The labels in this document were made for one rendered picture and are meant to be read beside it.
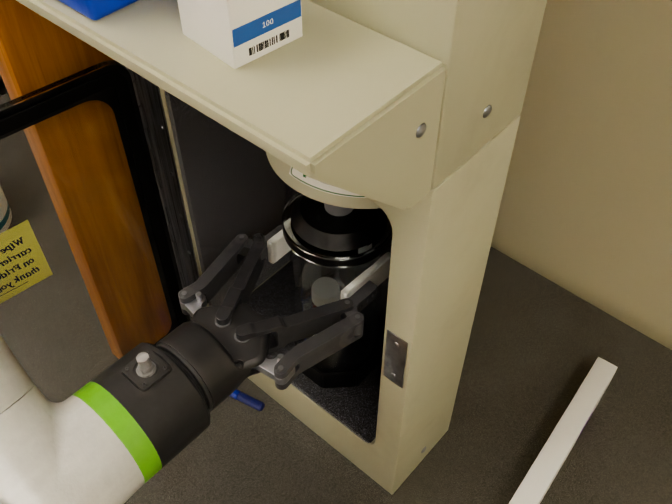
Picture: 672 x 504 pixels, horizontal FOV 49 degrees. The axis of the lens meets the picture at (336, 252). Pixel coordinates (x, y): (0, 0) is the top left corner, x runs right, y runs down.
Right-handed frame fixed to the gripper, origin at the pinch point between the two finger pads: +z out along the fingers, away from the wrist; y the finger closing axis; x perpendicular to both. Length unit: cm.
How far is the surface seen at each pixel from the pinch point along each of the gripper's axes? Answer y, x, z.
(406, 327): -13.2, -5.3, -6.3
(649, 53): -12.5, -11.0, 36.6
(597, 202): -12.7, 11.0, 37.0
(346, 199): -4.3, -12.4, -3.8
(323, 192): -2.4, -12.6, -4.5
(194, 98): -5.5, -30.5, -18.2
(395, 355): -12.5, -0.7, -6.3
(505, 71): -14.0, -26.9, 0.3
